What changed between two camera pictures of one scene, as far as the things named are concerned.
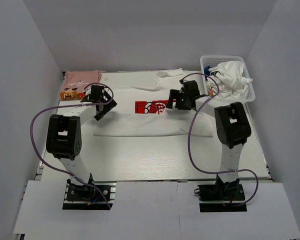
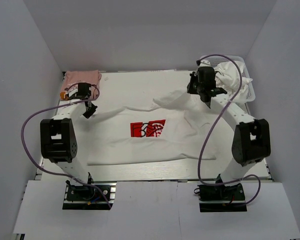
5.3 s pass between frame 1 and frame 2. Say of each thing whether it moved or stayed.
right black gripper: moved
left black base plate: stayed
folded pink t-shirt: stayed
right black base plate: stayed
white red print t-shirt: moved
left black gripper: moved
